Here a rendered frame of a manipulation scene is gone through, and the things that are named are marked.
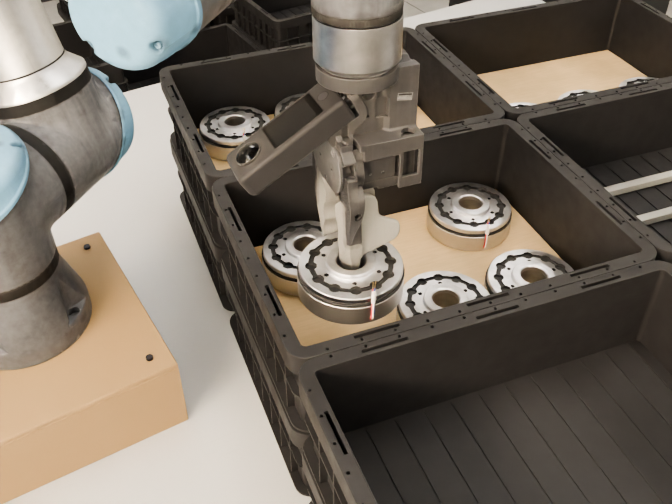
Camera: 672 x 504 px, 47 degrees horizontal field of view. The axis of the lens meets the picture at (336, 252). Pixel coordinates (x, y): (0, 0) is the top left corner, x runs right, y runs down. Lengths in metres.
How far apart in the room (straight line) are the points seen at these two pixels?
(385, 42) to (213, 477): 0.51
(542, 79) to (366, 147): 0.72
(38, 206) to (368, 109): 0.36
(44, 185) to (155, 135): 0.63
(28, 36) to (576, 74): 0.89
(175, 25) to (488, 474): 0.47
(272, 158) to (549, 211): 0.42
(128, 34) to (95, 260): 0.52
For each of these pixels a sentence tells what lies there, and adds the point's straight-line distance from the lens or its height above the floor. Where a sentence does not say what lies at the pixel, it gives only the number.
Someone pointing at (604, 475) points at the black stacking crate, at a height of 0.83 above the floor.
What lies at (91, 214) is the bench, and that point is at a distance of 1.28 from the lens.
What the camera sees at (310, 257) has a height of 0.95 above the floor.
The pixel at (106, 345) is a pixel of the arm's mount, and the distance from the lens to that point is 0.92.
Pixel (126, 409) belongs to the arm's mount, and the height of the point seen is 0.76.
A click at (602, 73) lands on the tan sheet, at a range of 1.41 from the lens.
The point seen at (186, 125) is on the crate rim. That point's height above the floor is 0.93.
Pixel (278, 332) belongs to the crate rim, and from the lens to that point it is 0.71.
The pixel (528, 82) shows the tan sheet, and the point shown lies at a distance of 1.35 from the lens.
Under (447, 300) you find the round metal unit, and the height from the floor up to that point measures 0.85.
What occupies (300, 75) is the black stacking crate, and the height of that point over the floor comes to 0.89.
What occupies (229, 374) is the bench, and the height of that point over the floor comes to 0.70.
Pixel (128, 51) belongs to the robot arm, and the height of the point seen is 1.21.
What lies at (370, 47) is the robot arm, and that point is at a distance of 0.63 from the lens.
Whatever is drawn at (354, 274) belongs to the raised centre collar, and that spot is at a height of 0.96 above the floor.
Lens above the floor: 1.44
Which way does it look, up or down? 40 degrees down
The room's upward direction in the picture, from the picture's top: straight up
